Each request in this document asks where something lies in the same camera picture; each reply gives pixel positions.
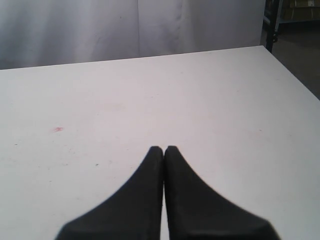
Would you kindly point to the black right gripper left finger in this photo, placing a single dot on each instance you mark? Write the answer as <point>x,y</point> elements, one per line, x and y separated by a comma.
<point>133,212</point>

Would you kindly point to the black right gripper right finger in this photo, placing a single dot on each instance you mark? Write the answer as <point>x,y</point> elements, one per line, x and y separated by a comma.
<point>196,212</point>

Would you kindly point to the white backdrop curtain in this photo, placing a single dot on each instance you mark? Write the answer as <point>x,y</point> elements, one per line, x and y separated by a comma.
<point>52,32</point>

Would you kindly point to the black metal shelf rack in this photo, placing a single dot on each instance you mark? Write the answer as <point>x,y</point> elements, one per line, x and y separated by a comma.
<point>278,12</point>

